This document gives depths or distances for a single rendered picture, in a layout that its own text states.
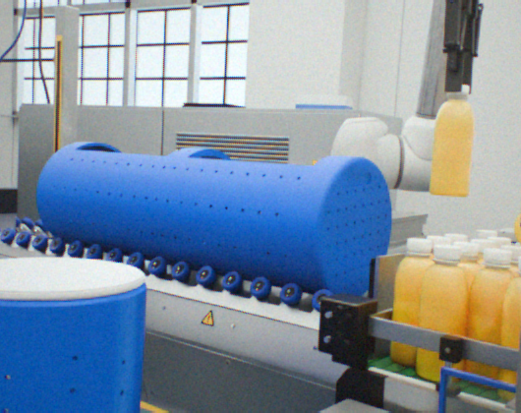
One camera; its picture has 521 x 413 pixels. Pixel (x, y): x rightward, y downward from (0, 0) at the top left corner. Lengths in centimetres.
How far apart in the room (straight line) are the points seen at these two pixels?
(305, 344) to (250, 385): 17
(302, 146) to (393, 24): 149
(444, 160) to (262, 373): 53
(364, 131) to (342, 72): 223
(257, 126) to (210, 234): 182
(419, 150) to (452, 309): 92
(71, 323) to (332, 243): 54
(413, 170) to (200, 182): 71
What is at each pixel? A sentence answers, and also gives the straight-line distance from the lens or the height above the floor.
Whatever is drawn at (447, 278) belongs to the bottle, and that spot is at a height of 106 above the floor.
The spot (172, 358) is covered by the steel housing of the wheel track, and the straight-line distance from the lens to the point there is 154.
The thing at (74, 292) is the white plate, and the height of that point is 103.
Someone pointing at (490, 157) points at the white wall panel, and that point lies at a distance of 407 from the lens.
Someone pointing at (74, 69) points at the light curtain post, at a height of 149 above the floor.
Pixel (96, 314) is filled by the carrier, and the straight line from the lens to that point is 94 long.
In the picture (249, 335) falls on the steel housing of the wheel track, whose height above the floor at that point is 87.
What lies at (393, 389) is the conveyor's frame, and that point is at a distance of 109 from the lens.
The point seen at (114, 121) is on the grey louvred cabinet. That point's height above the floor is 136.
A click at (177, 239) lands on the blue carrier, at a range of 147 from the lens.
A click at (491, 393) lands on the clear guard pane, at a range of 98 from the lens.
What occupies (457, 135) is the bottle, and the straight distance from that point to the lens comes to 129.
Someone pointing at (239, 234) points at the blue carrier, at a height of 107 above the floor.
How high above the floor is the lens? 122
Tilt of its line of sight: 4 degrees down
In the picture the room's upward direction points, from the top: 3 degrees clockwise
